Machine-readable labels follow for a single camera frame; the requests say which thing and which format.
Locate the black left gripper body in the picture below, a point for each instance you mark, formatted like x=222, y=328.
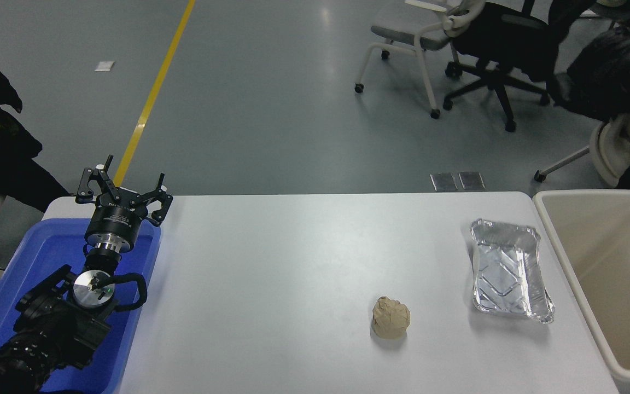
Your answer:
x=113, y=221

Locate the blue plastic tray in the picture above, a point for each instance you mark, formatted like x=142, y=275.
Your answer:
x=36, y=257

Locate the crumpled tan paper ball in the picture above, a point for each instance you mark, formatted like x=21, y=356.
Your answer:
x=391, y=317

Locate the metal floor plate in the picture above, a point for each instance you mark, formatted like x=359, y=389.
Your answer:
x=472, y=181
x=444, y=181

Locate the white chair with grey seat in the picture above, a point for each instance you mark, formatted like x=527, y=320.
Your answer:
x=402, y=27

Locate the silver foil tray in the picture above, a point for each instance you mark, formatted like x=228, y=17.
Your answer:
x=506, y=273

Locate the black office chair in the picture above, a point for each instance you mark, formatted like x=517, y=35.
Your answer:
x=495, y=38

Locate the large pale bin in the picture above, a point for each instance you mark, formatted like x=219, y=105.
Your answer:
x=610, y=262

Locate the black jacket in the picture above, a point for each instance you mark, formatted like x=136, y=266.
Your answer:
x=616, y=65

